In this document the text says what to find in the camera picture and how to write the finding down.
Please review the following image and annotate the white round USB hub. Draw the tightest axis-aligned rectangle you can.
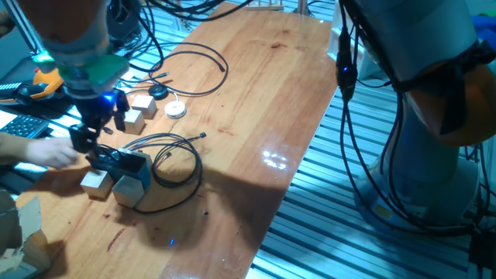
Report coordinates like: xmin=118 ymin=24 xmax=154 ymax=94
xmin=164 ymin=100 xmax=188 ymax=119

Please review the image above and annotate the black hub cable with plug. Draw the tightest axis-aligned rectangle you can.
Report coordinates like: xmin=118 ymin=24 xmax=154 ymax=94
xmin=101 ymin=88 xmax=151 ymax=136

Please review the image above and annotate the long looped black cable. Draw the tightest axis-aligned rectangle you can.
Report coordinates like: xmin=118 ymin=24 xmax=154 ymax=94
xmin=148 ymin=41 xmax=229 ymax=97

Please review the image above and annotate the black computer keyboard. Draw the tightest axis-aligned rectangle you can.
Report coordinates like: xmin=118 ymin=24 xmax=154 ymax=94
xmin=0 ymin=115 xmax=50 ymax=140

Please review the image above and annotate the black round USB hub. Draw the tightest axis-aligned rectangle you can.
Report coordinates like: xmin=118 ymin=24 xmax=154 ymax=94
xmin=148 ymin=84 xmax=169 ymax=101

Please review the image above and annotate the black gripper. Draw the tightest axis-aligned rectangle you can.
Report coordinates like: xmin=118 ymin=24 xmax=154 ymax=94
xmin=68 ymin=90 xmax=132 ymax=155

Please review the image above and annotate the wooden peg rack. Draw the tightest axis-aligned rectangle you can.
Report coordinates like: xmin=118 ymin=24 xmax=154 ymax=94
xmin=245 ymin=0 xmax=285 ymax=12

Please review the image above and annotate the black dock cable bundle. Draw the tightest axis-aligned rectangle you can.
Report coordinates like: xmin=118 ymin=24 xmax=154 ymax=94
xmin=122 ymin=133 xmax=205 ymax=215

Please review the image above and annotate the blue plastic bag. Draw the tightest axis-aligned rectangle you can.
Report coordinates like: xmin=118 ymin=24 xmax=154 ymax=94
xmin=470 ymin=13 xmax=496 ymax=51

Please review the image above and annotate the black inline cable extender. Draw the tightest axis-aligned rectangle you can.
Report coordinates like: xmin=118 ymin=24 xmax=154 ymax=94
xmin=336 ymin=26 xmax=358 ymax=102

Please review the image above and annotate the green camera mount plate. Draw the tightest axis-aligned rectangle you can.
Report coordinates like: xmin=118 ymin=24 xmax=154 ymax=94
xmin=33 ymin=50 xmax=129 ymax=88

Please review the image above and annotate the black USB docking station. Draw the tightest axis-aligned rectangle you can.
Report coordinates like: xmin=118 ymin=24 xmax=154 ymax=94
xmin=85 ymin=145 xmax=153 ymax=191

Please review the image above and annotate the person right hand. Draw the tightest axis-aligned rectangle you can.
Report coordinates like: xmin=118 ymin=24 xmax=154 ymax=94
xmin=22 ymin=136 xmax=79 ymax=171

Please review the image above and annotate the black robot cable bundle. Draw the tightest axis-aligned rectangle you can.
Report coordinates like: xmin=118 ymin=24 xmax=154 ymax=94
xmin=108 ymin=0 xmax=496 ymax=237

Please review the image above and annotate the wooden cube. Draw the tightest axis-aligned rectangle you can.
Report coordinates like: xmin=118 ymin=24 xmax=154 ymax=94
xmin=130 ymin=95 xmax=158 ymax=120
xmin=80 ymin=169 xmax=114 ymax=201
xmin=112 ymin=174 xmax=146 ymax=209
xmin=122 ymin=108 xmax=146 ymax=136

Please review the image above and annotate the orange and black teach pendant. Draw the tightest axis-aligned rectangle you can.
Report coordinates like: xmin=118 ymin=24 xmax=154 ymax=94
xmin=0 ymin=67 xmax=66 ymax=106

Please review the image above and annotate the open cardboard box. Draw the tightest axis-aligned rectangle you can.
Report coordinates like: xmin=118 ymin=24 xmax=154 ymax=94
xmin=0 ymin=189 xmax=53 ymax=279

